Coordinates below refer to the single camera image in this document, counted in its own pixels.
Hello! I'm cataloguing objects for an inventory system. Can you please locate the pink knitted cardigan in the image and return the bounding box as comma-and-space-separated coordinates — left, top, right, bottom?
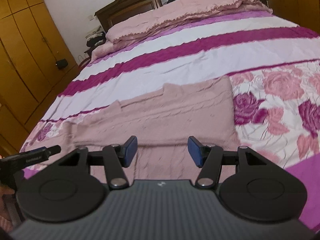
60, 76, 240, 180

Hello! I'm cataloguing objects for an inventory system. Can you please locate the pile of clothes on nightstand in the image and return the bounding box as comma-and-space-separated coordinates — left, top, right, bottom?
85, 26, 106, 47

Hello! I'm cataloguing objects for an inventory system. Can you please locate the person left hand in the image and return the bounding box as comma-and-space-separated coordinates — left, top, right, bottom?
0, 184, 15, 232

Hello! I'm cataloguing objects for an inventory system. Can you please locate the small black bag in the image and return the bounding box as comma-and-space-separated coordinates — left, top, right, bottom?
55, 59, 68, 70

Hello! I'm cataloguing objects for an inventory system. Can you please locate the yellow wooden wardrobe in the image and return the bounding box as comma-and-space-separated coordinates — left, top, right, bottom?
1, 0, 79, 157

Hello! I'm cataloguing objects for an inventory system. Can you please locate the striped floral bedspread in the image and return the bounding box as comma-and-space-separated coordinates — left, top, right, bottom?
22, 11, 319, 230

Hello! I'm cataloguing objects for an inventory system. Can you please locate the pink folded quilt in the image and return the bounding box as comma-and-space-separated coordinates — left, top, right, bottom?
91, 0, 273, 62

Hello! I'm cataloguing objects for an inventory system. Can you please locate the wooden side cabinet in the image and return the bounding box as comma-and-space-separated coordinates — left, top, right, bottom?
268, 0, 319, 33

